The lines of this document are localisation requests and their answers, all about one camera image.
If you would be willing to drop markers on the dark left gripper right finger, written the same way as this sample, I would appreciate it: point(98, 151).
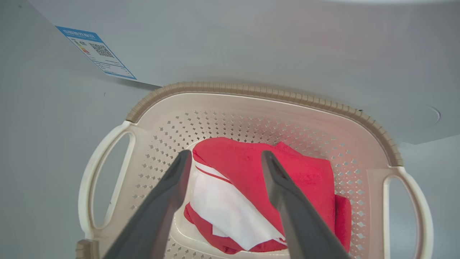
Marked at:
point(305, 230)

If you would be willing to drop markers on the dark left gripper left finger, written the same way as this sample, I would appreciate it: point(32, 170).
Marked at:
point(154, 223)

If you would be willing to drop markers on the red and white garment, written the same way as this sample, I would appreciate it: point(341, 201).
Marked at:
point(251, 169)

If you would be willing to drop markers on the cream perforated laundry basket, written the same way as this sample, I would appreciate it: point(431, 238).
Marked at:
point(251, 118)

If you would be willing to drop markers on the white washing machine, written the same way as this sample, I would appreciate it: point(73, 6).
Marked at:
point(251, 43)

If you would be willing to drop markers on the blue energy label sticker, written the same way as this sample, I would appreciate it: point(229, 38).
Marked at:
point(97, 54)

